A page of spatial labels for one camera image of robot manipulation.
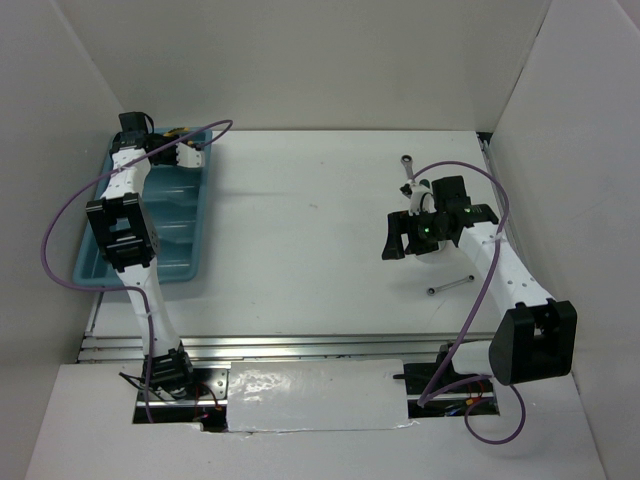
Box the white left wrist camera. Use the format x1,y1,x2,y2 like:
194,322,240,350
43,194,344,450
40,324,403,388
176,142,206,169

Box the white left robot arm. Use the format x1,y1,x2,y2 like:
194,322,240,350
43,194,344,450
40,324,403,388
86,112,202,399

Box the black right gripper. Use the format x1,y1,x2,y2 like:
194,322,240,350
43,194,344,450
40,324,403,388
381,208,450,260

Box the aluminium rail frame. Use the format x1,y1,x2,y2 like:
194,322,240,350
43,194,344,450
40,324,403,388
75,130,524,431

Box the short combination wrench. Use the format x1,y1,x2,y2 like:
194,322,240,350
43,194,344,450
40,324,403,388
426,275,475,296

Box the white cover sheet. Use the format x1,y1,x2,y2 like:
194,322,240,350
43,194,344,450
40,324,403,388
226,359,409,433

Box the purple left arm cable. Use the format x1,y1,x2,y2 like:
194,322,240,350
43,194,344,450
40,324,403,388
41,118,235,424

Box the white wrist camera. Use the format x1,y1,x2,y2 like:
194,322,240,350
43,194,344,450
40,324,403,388
400,180,432,216
176,142,206,169

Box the small yellow needle-nose pliers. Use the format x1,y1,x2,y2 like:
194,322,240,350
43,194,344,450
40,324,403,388
163,127,189,138

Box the white tape roll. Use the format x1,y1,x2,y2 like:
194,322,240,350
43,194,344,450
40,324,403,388
415,241,447,265

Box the long ratchet wrench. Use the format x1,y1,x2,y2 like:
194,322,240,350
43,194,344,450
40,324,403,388
401,155,414,180

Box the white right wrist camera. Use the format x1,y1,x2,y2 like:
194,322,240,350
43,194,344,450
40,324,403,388
400,180,432,216

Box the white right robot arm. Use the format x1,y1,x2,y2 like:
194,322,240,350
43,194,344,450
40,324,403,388
382,176,577,392

